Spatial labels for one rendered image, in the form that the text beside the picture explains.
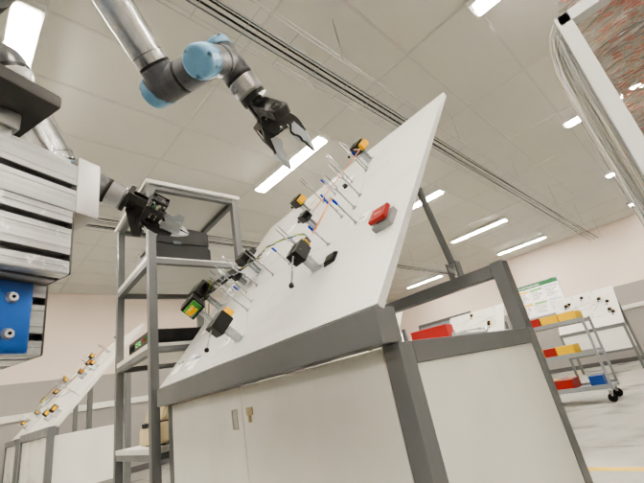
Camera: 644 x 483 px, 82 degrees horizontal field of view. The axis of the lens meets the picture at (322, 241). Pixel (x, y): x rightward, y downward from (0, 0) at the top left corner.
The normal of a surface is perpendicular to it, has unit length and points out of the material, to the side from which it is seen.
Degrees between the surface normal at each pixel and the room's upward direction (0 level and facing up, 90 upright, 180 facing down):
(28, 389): 90
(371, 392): 90
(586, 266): 90
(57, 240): 90
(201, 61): 132
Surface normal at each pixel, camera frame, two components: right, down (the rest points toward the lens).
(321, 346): -0.76, -0.11
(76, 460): 0.68, -0.38
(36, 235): 0.88, -0.32
